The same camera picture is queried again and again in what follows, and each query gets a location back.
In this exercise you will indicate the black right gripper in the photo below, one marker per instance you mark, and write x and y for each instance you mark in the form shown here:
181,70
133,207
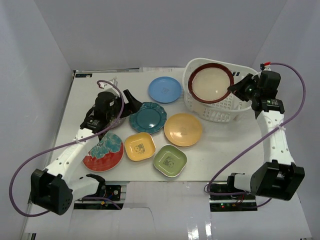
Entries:
238,90

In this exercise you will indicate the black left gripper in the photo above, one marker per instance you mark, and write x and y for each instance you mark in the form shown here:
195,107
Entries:
124,104

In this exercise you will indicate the grey reindeer plate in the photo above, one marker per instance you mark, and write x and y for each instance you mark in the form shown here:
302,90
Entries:
117,121

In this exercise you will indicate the white plastic dish bin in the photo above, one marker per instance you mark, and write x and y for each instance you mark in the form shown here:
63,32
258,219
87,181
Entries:
228,109

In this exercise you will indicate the dark red rimmed plate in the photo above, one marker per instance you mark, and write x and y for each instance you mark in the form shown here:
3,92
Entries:
209,83

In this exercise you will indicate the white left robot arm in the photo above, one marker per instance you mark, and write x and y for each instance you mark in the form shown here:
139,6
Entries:
52,187

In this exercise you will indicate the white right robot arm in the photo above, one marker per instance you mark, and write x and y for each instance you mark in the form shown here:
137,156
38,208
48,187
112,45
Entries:
278,177

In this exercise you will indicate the teal scalloped plate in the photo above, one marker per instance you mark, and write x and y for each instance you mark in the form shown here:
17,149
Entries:
150,118

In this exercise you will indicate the light blue round plate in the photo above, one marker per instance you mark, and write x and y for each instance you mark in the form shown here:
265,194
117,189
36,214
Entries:
165,89

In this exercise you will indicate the paper sheets behind table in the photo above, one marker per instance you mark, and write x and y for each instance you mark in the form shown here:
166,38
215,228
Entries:
161,69

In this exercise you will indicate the yellow square panda dish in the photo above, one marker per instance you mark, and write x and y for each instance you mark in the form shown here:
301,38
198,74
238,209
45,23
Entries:
139,147

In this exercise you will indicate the orange round plate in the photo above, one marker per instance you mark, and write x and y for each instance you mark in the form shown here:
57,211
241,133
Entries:
183,129

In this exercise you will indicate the red teal flower plate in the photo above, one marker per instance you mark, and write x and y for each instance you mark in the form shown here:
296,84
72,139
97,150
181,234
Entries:
106,155

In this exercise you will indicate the black label sticker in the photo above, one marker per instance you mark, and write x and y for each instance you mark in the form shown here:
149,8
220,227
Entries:
83,75

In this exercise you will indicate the green square panda dish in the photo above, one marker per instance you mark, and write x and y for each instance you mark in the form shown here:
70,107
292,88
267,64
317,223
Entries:
170,161

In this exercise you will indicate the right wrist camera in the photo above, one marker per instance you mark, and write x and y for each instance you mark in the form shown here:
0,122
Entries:
265,66

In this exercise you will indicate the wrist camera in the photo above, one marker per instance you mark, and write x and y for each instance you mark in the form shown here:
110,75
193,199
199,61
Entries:
265,66
107,85

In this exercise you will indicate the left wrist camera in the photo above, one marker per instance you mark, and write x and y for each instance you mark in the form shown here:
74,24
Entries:
107,85

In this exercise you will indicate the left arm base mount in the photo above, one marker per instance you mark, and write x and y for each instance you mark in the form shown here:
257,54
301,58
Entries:
116,193

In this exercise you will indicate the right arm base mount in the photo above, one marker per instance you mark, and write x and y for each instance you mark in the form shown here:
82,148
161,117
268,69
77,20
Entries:
232,203

